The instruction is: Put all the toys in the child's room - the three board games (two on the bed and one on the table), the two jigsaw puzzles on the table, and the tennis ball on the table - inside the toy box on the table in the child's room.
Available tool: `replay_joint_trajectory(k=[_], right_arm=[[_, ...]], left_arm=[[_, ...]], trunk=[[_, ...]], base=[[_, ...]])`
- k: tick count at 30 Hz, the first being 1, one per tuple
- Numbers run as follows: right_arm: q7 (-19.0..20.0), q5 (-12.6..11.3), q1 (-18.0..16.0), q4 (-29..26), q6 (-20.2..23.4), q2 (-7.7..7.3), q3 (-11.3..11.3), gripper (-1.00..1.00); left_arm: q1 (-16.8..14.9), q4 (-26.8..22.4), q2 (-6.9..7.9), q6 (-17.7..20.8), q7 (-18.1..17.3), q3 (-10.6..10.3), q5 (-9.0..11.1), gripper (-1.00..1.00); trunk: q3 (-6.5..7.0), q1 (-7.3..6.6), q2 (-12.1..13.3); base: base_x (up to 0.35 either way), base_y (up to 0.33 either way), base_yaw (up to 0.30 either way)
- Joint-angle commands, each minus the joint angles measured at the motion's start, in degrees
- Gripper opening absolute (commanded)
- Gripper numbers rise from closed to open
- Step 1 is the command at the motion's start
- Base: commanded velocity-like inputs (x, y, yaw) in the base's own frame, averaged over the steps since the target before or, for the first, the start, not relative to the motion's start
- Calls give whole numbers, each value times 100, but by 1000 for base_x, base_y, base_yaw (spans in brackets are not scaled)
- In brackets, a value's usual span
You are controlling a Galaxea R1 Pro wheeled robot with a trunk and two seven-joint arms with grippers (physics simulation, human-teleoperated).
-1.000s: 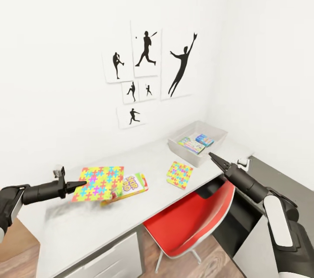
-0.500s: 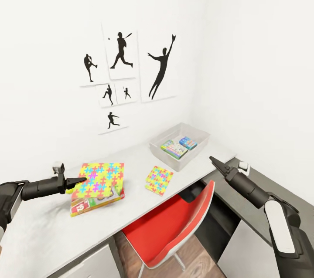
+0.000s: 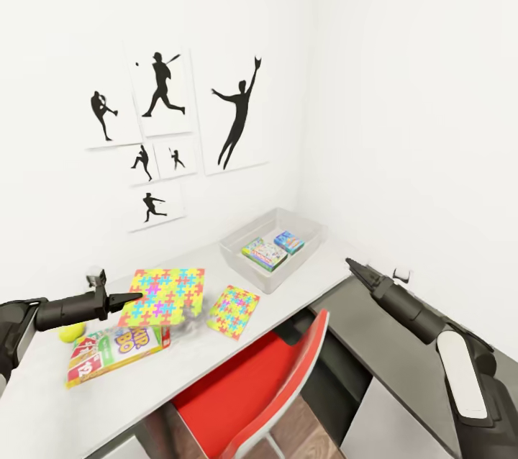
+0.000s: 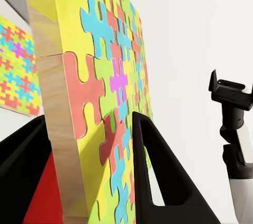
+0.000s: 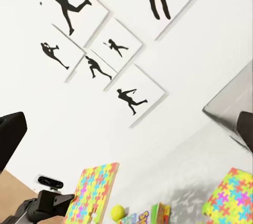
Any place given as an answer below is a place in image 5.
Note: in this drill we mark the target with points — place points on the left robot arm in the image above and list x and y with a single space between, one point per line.
48 203

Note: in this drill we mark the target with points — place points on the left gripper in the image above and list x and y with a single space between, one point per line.
50 204

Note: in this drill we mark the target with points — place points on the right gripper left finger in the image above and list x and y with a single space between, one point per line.
12 129

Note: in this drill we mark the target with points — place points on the jigsaw puzzle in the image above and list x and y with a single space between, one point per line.
92 195
232 201

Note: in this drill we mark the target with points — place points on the board game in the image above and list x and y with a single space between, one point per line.
155 214

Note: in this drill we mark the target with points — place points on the tennis ball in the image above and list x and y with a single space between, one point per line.
117 213

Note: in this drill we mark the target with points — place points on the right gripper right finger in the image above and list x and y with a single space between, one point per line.
245 128

